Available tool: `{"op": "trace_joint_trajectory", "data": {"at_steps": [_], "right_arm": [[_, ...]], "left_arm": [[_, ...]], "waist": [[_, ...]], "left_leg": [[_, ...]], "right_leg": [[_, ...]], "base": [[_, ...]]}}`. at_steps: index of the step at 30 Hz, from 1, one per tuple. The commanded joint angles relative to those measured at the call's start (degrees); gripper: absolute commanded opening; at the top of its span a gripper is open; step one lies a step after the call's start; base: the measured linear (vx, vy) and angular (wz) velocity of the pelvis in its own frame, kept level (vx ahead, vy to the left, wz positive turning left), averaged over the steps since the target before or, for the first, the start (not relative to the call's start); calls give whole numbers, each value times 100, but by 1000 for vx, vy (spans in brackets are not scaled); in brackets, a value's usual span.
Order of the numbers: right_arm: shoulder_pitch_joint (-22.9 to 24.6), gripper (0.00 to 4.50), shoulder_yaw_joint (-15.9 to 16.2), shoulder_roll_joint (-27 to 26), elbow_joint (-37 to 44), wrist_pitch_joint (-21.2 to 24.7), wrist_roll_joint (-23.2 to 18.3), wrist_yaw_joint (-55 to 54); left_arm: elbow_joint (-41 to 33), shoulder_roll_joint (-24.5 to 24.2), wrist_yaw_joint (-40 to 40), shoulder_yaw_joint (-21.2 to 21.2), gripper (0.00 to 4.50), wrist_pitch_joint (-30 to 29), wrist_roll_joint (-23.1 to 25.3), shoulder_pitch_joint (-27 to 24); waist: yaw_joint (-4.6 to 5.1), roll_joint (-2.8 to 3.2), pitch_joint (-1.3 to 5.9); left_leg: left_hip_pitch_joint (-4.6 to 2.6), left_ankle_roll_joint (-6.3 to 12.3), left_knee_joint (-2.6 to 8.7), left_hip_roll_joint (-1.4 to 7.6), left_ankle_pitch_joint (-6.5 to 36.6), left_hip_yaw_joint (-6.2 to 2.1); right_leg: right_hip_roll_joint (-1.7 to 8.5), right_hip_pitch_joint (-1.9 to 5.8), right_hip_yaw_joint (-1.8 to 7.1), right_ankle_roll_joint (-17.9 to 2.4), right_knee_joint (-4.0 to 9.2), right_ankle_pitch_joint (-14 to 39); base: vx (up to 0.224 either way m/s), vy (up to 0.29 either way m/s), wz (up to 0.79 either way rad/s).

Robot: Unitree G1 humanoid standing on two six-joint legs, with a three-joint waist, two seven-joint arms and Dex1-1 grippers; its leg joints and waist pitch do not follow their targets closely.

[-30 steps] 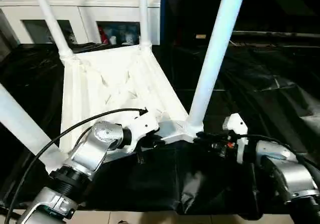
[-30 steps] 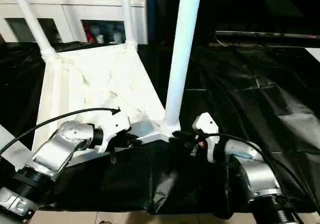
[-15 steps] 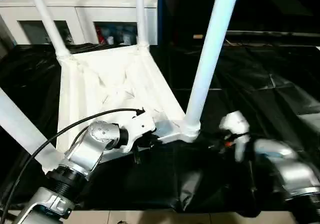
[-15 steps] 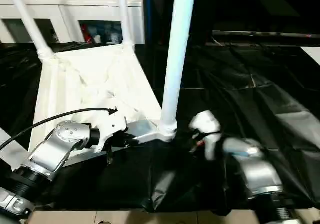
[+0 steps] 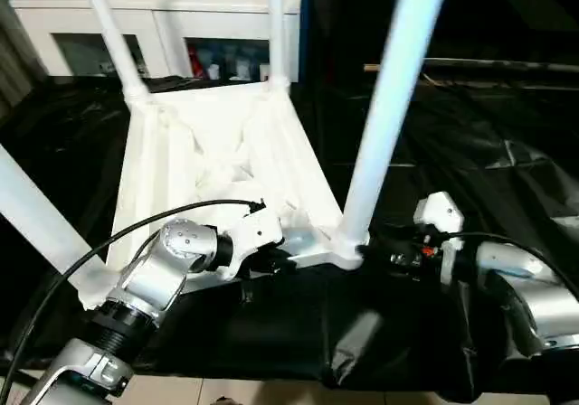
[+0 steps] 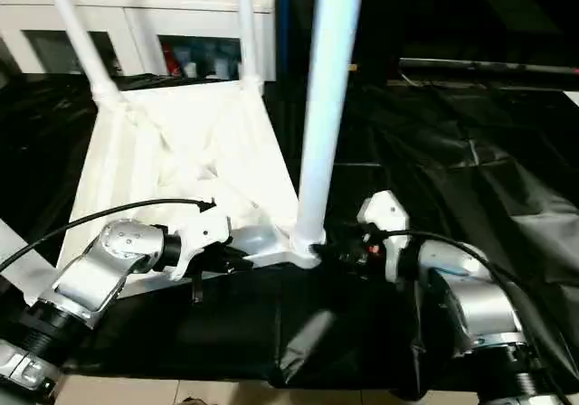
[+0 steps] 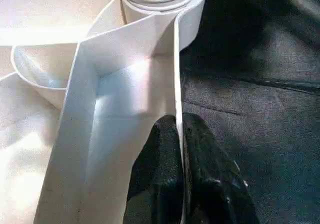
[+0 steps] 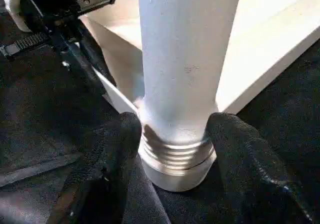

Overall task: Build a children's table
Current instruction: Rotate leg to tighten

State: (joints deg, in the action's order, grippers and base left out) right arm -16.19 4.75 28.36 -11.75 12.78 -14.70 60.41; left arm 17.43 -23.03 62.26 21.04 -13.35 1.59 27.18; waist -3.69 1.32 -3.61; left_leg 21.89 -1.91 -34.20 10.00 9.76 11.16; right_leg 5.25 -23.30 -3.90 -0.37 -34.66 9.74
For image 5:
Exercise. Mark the white plastic table top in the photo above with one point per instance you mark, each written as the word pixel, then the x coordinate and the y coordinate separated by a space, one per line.
pixel 217 152

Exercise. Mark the black mat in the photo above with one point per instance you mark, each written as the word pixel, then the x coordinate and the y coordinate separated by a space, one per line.
pixel 475 152

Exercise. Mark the white cup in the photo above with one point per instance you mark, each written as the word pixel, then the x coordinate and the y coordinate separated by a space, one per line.
pixel 212 70
pixel 263 71

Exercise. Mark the dark metal bar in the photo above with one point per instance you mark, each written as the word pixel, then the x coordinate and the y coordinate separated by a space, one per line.
pixel 497 66

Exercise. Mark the black speaker with gold label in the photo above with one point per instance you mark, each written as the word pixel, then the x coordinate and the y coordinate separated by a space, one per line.
pixel 344 25

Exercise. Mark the blue upright panel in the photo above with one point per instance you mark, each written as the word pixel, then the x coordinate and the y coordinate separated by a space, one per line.
pixel 305 25

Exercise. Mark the white sideboard cabinet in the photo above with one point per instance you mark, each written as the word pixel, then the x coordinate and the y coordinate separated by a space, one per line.
pixel 181 7

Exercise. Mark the grey curtain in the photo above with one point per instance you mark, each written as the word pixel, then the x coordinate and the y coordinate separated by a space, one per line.
pixel 18 48

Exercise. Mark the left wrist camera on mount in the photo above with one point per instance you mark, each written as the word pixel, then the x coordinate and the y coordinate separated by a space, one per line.
pixel 255 228

